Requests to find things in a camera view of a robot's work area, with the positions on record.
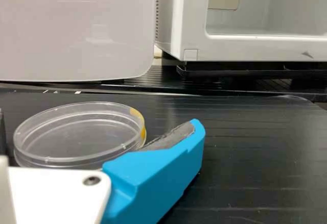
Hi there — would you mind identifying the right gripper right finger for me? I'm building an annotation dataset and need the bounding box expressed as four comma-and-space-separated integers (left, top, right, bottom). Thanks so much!
102, 118, 206, 224

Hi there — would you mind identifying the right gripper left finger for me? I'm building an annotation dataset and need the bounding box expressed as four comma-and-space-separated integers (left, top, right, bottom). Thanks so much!
0, 108, 6, 158

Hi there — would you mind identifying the petri dish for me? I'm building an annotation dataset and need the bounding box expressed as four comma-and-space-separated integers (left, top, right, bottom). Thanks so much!
13, 101, 148, 170

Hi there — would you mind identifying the white incubator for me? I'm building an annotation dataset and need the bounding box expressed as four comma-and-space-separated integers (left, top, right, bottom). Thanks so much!
154, 0, 327, 64

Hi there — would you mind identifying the black platform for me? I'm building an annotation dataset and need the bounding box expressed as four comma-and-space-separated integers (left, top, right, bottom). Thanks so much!
0, 86, 327, 224
0, 64, 327, 102

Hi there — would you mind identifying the white box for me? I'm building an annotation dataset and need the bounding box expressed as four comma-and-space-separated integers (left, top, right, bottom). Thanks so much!
0, 0, 157, 83

